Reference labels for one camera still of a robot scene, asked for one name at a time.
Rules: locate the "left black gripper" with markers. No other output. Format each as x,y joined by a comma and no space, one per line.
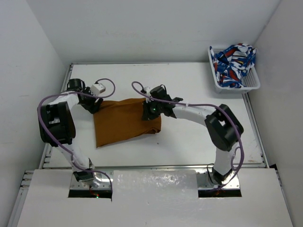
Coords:
93,107

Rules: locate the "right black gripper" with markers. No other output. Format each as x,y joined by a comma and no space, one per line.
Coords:
147,115

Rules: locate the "brown trousers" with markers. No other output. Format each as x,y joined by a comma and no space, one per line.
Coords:
117,121

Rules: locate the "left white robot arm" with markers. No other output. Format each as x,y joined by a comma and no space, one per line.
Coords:
57,127

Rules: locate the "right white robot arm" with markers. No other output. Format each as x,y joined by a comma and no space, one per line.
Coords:
222,125

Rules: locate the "white front cover board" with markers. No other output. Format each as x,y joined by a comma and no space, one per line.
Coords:
155,199

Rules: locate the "blue white patterned cloth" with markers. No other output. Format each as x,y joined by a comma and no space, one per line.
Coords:
233,65

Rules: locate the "white plastic basket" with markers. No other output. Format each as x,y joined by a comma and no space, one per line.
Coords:
250,82

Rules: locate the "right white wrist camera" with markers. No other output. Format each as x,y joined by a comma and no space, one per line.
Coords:
146,93

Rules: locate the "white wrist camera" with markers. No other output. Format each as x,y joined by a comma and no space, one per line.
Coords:
146,93
97,89

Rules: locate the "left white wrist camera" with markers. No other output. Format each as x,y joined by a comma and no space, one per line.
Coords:
97,89

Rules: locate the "aluminium table frame rail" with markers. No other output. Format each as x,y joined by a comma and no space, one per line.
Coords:
47,152

